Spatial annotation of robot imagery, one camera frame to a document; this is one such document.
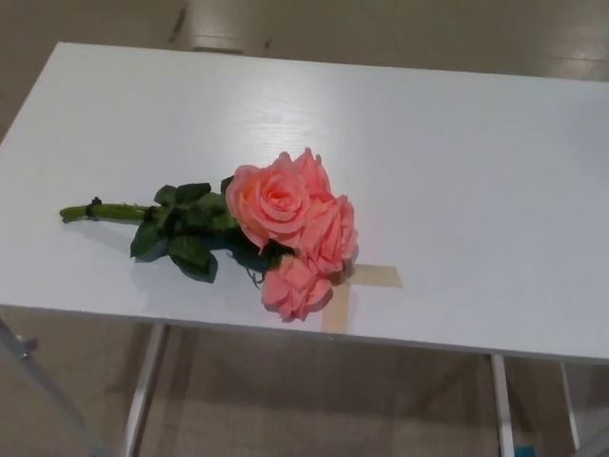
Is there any pink artificial rose bouquet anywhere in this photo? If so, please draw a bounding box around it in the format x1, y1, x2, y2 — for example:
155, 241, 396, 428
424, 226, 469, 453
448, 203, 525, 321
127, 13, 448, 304
59, 146, 359, 323

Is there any beige masking tape strip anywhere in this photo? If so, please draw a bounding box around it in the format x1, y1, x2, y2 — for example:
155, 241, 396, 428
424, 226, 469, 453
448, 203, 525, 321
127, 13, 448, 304
350, 264, 404, 290
321, 284, 353, 334

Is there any grey metal stand frame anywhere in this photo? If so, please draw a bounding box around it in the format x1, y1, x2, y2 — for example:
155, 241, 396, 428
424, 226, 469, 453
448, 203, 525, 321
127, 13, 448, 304
0, 315, 104, 457

